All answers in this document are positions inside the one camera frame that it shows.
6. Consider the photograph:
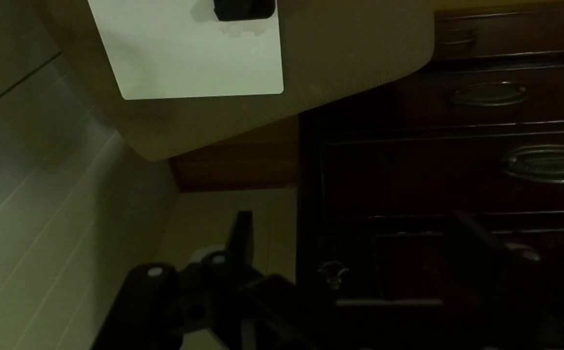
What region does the small black clip object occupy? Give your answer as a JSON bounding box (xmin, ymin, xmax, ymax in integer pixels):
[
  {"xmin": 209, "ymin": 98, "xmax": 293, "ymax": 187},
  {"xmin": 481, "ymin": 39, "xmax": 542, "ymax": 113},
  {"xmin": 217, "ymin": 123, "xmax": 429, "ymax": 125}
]
[{"xmin": 213, "ymin": 0, "xmax": 277, "ymax": 24}]

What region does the dark wooden secretary desk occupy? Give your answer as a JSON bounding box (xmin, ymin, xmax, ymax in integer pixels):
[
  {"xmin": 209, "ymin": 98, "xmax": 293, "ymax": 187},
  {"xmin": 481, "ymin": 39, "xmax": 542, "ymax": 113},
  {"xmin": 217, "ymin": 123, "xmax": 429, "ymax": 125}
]
[{"xmin": 299, "ymin": 0, "xmax": 564, "ymax": 350}]

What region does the dark wooden pull-out board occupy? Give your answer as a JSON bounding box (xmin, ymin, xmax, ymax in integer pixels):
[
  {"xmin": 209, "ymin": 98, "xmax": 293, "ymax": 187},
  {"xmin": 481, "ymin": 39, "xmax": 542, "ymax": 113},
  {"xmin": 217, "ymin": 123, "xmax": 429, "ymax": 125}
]
[{"xmin": 320, "ymin": 226, "xmax": 458, "ymax": 308}]

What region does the oval brass drawer handle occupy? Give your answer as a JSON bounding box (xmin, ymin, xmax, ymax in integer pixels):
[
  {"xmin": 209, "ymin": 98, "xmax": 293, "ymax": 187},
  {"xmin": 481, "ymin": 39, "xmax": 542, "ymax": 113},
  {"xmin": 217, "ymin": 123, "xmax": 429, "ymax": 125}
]
[
  {"xmin": 450, "ymin": 80, "xmax": 532, "ymax": 111},
  {"xmin": 433, "ymin": 24, "xmax": 485, "ymax": 51},
  {"xmin": 499, "ymin": 142, "xmax": 564, "ymax": 187}
]

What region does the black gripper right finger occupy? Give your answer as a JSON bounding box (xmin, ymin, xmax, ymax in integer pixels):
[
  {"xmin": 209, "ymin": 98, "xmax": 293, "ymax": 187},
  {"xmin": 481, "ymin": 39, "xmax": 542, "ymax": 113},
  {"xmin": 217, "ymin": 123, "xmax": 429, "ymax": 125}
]
[{"xmin": 448, "ymin": 211, "xmax": 564, "ymax": 350}]

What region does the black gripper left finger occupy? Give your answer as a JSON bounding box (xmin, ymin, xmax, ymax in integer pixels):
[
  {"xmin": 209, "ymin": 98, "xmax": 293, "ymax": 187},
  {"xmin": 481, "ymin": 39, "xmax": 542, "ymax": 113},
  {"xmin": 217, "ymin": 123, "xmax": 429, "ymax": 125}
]
[{"xmin": 92, "ymin": 209, "xmax": 312, "ymax": 350}]

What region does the white sheet of paper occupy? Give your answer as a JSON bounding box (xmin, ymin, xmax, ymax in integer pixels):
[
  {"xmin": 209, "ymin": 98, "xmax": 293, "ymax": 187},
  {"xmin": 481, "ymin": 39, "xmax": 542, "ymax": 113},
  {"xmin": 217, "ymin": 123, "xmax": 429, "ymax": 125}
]
[{"xmin": 87, "ymin": 0, "xmax": 287, "ymax": 104}]

